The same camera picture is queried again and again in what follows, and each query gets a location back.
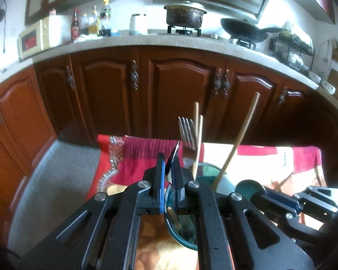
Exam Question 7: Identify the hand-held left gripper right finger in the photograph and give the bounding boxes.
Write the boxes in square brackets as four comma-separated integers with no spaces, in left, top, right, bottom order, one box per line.
[170,142,316,270]

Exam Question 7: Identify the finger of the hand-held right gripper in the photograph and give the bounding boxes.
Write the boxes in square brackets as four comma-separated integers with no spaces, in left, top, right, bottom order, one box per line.
[266,186,338,214]
[251,195,325,246]

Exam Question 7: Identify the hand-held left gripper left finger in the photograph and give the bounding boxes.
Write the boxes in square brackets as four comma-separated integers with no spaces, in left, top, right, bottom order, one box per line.
[18,152,167,270]

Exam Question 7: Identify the small metal spoon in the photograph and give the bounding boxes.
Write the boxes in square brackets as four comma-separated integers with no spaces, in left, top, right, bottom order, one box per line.
[166,146,177,217]

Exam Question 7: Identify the metal fork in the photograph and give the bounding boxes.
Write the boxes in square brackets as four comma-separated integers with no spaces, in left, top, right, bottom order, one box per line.
[178,116,199,172]

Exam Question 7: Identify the white utensil holder teal rim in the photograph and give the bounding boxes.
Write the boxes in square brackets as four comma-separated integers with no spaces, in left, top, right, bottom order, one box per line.
[163,162,238,251]

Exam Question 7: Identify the printed blanket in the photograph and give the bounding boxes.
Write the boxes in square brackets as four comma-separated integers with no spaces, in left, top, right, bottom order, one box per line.
[86,134,327,270]

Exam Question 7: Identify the patterned bowl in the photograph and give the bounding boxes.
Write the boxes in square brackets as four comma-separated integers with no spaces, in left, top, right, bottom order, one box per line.
[322,80,336,94]

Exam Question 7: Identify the grey stone countertop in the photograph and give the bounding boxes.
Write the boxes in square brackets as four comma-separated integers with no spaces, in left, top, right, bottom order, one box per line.
[0,29,338,110]

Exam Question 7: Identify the gas stove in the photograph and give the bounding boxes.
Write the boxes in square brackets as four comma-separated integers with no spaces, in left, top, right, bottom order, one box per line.
[158,25,258,50]

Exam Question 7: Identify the white electric kettle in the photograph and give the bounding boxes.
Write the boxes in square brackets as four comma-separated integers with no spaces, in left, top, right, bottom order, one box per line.
[129,13,149,36]

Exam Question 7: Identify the dark cooking pot with lid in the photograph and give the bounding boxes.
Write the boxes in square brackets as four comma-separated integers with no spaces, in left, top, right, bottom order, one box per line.
[163,1,208,29]

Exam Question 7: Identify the black wok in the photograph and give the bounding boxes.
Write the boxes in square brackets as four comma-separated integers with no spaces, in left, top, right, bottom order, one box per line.
[220,18,283,42]

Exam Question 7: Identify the yellow oil bottle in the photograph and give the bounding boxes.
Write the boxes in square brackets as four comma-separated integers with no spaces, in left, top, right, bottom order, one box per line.
[89,5,101,36]

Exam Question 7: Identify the clear bottle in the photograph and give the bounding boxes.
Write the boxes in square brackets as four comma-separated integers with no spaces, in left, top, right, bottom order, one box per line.
[82,13,91,36]

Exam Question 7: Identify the dark soy sauce bottle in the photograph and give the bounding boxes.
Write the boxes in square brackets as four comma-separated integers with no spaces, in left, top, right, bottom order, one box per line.
[100,0,112,36]

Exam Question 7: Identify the dark red sauce bottle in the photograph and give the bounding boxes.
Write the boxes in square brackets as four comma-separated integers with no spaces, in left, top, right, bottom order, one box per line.
[71,9,81,40]

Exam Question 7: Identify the cream microwave oven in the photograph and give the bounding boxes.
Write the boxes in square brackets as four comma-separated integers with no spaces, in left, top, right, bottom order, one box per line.
[18,17,64,61]

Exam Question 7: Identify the black wire dish rack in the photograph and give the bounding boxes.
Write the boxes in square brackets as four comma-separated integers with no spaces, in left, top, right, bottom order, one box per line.
[270,31,316,75]

